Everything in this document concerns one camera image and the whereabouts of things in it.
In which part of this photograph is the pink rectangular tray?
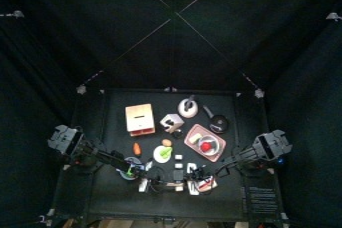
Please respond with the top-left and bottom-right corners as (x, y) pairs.
(184, 123), (228, 163)

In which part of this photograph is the red toy tomato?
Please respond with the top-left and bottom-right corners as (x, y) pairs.
(200, 142), (214, 153)

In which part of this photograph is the pale wooden toy cleaver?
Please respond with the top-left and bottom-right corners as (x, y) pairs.
(138, 177), (150, 193)

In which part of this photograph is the white round plate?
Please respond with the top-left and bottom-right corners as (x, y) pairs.
(153, 145), (175, 165)

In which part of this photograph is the green toy vegetable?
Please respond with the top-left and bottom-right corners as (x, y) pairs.
(159, 147), (174, 160)

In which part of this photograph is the orange toy carrot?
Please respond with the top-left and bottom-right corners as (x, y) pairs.
(133, 142), (143, 157)

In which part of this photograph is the white toy kettle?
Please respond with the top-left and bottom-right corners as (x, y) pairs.
(177, 94), (201, 119)

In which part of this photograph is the white red toy food piece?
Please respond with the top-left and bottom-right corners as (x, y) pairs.
(189, 175), (221, 197)

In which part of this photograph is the grey blue bowl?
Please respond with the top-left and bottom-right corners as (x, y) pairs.
(119, 156), (145, 182)

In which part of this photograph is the pale wooden knife holder block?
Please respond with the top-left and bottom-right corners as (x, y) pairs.
(159, 113), (186, 134)

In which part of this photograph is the white toy block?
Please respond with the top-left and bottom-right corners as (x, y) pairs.
(166, 181), (186, 193)

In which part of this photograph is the thin diagonal frame cord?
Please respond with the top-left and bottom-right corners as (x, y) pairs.
(123, 0), (261, 90)
(81, 0), (237, 87)

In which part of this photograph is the white round bowl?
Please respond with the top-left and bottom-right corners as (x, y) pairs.
(197, 135), (221, 157)

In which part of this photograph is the small black toy pot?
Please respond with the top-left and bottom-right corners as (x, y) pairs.
(171, 129), (186, 140)

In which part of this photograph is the black toy frying pan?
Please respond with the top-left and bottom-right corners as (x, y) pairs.
(202, 105), (232, 135)

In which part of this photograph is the wooden box with red drawer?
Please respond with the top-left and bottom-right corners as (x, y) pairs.
(125, 103), (157, 137)

